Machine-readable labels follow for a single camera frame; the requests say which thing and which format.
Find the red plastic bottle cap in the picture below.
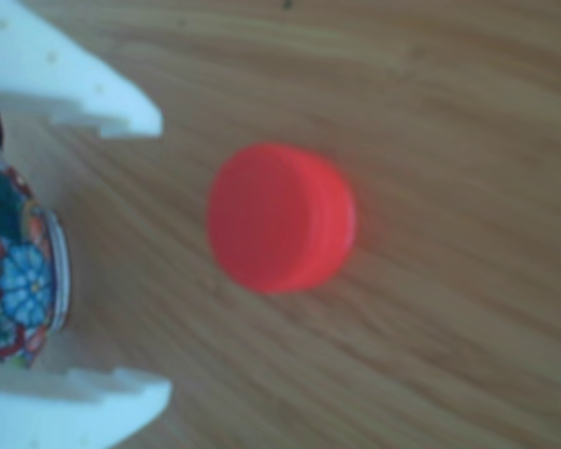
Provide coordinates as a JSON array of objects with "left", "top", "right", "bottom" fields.
[{"left": 205, "top": 141, "right": 359, "bottom": 296}]

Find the colourful painted ceramic cup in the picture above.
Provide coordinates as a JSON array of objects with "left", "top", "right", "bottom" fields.
[{"left": 0, "top": 109, "right": 72, "bottom": 371}]

